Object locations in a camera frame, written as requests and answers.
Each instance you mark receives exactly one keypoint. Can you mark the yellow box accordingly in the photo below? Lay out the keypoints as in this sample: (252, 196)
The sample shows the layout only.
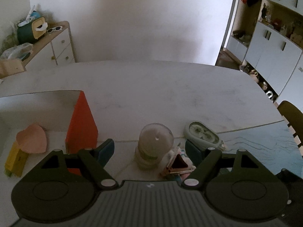
(16, 163)

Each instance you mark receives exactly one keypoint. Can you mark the wooden chair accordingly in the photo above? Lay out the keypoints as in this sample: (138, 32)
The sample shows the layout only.
(290, 113)

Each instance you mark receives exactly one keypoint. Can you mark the row of shoes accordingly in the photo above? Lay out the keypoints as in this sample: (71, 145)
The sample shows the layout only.
(255, 75)

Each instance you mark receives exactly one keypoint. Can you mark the grey wardrobe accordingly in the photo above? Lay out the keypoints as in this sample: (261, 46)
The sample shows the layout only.
(267, 52)

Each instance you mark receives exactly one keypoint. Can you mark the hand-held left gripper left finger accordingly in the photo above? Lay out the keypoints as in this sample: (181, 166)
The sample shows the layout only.
(106, 151)

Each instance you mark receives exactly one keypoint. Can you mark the red and white box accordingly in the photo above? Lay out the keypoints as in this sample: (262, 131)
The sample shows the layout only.
(81, 123)

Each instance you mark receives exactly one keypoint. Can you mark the cardboard box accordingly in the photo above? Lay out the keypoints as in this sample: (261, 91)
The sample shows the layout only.
(11, 67)

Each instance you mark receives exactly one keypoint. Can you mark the white sunglasses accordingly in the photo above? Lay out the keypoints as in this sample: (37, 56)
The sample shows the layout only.
(51, 30)

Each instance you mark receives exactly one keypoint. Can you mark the green tissue box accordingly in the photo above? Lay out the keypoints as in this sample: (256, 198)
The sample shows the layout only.
(26, 34)

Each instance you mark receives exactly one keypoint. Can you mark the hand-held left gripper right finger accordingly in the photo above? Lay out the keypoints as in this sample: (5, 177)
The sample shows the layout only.
(193, 151)

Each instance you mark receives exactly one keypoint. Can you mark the small triangular box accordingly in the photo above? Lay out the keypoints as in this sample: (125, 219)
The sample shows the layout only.
(178, 163)

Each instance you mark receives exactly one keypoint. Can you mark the pink heart dish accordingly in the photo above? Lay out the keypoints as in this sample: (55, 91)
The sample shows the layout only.
(32, 138)

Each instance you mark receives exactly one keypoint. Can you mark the green oval clock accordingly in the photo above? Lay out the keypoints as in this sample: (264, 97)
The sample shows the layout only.
(201, 132)

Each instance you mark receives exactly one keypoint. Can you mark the clear plastic bag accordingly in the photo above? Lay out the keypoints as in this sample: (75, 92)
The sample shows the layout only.
(16, 50)

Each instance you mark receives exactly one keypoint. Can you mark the white drawer cabinet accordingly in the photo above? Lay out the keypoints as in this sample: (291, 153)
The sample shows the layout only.
(59, 42)

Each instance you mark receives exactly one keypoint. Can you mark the glass jar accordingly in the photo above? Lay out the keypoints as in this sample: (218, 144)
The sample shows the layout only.
(153, 141)

